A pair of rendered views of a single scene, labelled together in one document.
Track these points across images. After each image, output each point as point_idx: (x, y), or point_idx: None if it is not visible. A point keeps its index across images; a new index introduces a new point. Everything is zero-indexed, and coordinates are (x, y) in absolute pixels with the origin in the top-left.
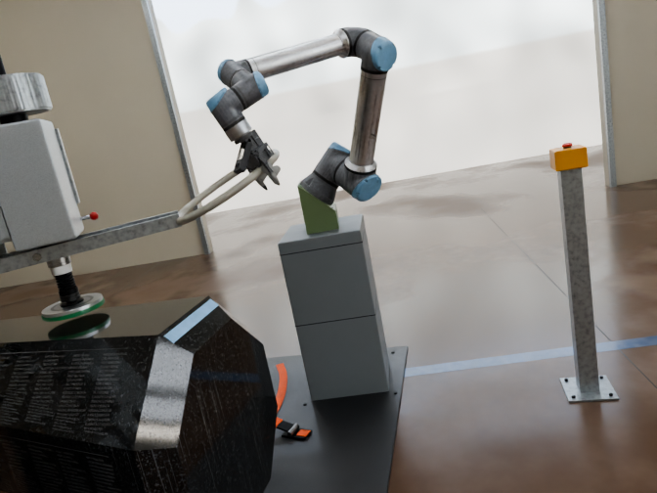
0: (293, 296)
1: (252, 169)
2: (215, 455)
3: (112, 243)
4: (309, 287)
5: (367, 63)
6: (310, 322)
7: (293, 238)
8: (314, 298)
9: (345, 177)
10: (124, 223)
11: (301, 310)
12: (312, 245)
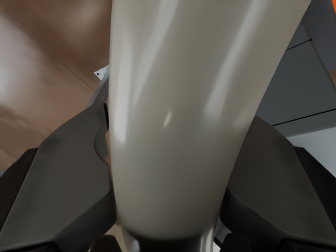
0: (314, 65)
1: (288, 249)
2: None
3: None
4: (289, 81)
5: None
6: (289, 50)
7: (324, 141)
8: (282, 72)
9: (226, 228)
10: None
11: (301, 56)
12: (282, 129)
